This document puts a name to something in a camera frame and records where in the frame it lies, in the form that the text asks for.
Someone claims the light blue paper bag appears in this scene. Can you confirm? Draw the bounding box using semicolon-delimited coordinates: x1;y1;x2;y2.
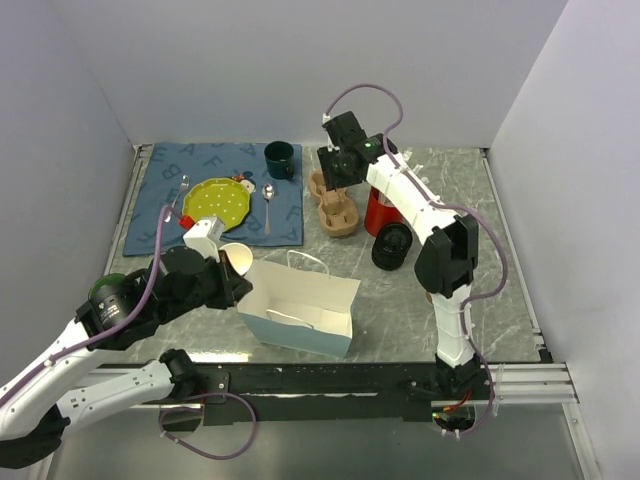
237;258;361;358

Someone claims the dark green mug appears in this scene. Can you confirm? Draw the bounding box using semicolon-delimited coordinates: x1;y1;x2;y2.
264;141;295;180

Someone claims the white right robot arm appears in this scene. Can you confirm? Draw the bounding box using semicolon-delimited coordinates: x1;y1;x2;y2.
318;111;481;399

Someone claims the red cup holder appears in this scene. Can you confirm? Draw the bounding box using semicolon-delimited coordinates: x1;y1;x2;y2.
364;187;404;237

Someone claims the blue alphabet cloth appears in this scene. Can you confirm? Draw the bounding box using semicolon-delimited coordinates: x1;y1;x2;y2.
123;142;304;257

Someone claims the yellow-green dotted plate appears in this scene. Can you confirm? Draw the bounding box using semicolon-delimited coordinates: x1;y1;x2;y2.
182;178;251;232

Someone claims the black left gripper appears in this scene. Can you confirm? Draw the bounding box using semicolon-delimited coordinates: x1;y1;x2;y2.
161;248;254;323

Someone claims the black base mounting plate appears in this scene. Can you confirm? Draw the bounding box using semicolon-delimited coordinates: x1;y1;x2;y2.
138;360;494;427

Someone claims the silver spoon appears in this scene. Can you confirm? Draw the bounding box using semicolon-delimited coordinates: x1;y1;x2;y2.
262;183;275;235

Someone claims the stack of brown paper cups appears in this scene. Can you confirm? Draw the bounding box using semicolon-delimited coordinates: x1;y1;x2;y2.
219;242;254;276

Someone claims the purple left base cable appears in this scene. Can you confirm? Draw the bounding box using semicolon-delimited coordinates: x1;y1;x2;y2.
158;390;257;459

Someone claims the brown pulp cup carrier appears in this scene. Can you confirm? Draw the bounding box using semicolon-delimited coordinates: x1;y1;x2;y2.
308;169;360;237

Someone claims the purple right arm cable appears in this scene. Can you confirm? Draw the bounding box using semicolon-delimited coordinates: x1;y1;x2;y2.
324;83;509;381

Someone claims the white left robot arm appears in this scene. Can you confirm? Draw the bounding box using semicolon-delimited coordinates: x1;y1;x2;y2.
1;247;253;470

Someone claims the stack of black lids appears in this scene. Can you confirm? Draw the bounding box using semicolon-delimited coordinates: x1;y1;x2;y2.
371;223;413;271

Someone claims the aluminium frame rail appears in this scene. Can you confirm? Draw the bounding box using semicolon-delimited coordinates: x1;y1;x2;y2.
491;363;578;404

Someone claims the silver fork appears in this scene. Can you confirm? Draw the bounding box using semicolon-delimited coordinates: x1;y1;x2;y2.
171;175;190;208

